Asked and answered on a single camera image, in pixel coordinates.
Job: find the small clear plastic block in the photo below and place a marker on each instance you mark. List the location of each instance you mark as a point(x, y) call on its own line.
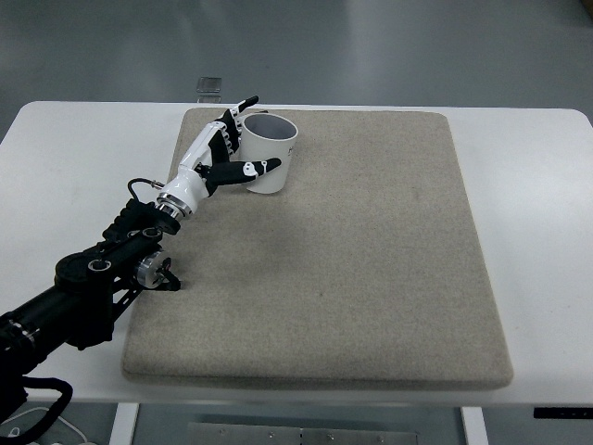
point(208, 88)

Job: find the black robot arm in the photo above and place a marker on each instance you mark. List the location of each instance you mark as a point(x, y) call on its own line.
point(83, 287)

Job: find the black table control panel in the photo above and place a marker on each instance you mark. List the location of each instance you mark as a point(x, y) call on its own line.
point(563, 412)

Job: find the white ribbed cup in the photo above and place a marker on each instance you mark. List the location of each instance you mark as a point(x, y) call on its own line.
point(268, 150)

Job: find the white table leg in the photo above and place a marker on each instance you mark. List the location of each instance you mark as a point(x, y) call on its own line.
point(124, 424)
point(473, 426)

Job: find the beige felt mat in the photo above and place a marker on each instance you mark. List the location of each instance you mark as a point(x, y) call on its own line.
point(324, 287)

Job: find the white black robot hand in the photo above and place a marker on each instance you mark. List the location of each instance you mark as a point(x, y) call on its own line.
point(185, 185)

